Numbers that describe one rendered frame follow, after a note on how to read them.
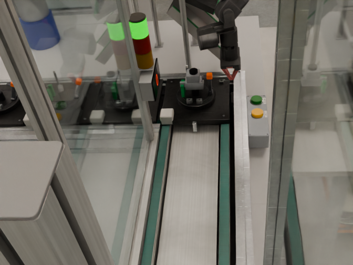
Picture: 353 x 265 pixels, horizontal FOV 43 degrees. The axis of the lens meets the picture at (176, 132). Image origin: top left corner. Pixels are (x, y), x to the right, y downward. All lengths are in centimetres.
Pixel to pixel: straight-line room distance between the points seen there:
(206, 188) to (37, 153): 113
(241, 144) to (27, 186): 123
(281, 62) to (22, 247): 33
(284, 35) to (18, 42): 33
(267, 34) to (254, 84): 37
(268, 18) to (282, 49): 350
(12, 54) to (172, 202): 87
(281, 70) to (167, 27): 179
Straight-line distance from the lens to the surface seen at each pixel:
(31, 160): 29
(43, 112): 68
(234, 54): 148
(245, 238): 125
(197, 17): 182
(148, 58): 128
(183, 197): 138
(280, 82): 51
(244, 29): 220
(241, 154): 144
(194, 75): 154
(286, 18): 47
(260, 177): 150
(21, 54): 62
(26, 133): 168
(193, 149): 151
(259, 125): 152
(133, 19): 122
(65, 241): 30
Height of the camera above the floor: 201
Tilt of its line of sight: 44 degrees down
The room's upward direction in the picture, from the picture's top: 8 degrees counter-clockwise
